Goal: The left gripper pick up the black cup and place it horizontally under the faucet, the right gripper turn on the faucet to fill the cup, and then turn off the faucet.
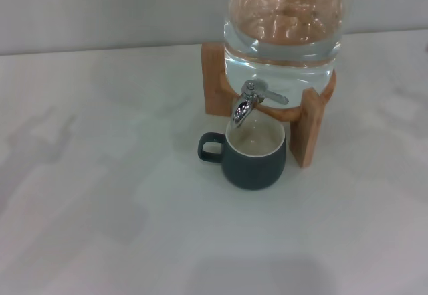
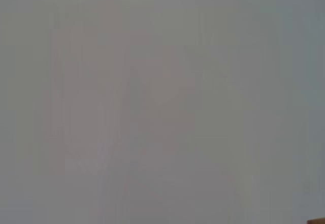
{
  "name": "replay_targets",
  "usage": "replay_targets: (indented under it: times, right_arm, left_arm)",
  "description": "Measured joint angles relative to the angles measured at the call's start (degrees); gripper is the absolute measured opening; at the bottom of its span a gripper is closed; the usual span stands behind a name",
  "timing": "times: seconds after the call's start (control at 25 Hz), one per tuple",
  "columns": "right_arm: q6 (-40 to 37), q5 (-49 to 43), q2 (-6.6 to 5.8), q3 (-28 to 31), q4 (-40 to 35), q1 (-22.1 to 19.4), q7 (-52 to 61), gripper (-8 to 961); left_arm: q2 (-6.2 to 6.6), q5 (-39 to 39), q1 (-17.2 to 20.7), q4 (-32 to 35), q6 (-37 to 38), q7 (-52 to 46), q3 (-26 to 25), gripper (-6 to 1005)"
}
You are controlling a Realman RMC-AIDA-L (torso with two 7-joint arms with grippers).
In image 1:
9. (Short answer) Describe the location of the chrome faucet tap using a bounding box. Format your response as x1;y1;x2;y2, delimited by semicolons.
231;79;290;129

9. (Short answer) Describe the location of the wooden dispenser stand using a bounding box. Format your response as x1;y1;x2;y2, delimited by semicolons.
200;42;338;169

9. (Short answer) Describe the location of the glass water dispenser jar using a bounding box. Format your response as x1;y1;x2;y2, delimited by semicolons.
222;0;352;96

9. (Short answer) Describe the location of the black cup with white interior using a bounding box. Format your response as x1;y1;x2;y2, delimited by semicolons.
197;117;288;191

